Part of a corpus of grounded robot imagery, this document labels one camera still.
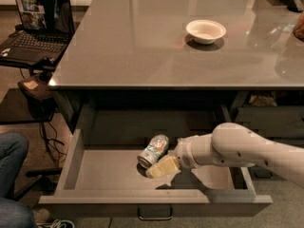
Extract open grey top drawer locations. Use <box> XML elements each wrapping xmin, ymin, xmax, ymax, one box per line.
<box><xmin>40</xmin><ymin>104</ymin><xmax>272</xmax><ymax>220</ymax></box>

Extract black laptop computer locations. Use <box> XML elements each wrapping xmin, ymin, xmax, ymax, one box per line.
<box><xmin>0</xmin><ymin>0</ymin><xmax>75</xmax><ymax>67</ymax></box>

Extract person leg in jeans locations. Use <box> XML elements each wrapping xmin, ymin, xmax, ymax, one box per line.
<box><xmin>0</xmin><ymin>132</ymin><xmax>37</xmax><ymax>228</ymax></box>

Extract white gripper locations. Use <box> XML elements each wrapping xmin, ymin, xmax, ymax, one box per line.
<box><xmin>145</xmin><ymin>134</ymin><xmax>215</xmax><ymax>179</ymax></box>

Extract white paper bowl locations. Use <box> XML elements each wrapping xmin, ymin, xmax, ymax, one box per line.
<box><xmin>186</xmin><ymin>20</ymin><xmax>226</xmax><ymax>45</ymax></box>

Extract black laptop stand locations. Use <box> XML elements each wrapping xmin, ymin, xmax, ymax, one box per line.
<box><xmin>0</xmin><ymin>59</ymin><xmax>63</xmax><ymax>201</ymax></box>

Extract black cables on floor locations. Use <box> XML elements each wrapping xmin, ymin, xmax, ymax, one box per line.
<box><xmin>38</xmin><ymin>121</ymin><xmax>66</xmax><ymax>166</ymax></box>

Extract dark side drawer cabinet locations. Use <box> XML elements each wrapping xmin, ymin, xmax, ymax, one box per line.
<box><xmin>230</xmin><ymin>90</ymin><xmax>304</xmax><ymax>147</ymax></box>

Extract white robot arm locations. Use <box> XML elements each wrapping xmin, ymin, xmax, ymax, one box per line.
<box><xmin>145</xmin><ymin>123</ymin><xmax>304</xmax><ymax>187</ymax></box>

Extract metal drawer handle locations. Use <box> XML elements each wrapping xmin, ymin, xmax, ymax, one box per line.
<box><xmin>137</xmin><ymin>206</ymin><xmax>173</xmax><ymax>221</ymax></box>

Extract white sneaker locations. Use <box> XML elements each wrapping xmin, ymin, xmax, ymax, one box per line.
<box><xmin>37</xmin><ymin>219</ymin><xmax>75</xmax><ymax>228</ymax></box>

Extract green white 7up can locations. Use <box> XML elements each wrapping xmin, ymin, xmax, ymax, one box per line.
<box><xmin>137</xmin><ymin>134</ymin><xmax>169</xmax><ymax>169</ymax></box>

